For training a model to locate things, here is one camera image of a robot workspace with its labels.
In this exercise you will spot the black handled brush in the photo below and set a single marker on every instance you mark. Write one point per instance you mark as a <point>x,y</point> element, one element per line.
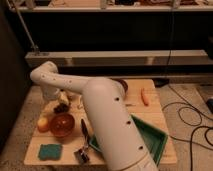
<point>81,154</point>

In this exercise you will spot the yellow orange fruit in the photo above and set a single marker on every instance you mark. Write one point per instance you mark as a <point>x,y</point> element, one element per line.
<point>43,124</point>

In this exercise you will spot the teal green sponge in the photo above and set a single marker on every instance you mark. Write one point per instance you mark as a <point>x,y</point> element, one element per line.
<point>50,152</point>

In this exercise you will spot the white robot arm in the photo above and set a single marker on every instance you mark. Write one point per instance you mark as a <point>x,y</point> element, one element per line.
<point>100,98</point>

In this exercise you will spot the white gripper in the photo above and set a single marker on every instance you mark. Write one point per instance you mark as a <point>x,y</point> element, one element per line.
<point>50,93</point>

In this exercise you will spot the thin metal utensil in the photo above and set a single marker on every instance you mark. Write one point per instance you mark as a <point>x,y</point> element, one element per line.
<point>129,105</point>

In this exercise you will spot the purple bowl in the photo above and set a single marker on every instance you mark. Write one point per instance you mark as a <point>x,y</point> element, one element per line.
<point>122,85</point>

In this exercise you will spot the orange carrot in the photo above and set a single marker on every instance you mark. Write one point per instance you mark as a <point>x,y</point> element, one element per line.
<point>144,98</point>

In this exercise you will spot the yellow banana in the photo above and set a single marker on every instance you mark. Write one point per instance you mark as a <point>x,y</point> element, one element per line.
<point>80,104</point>

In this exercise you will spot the dark red grape bunch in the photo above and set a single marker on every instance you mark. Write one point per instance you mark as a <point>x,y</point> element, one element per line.
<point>61,108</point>

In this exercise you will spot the green plastic tray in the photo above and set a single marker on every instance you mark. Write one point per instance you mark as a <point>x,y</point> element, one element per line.
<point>151,138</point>

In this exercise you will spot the metal shelf rail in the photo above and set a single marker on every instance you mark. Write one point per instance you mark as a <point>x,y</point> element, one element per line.
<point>120,58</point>

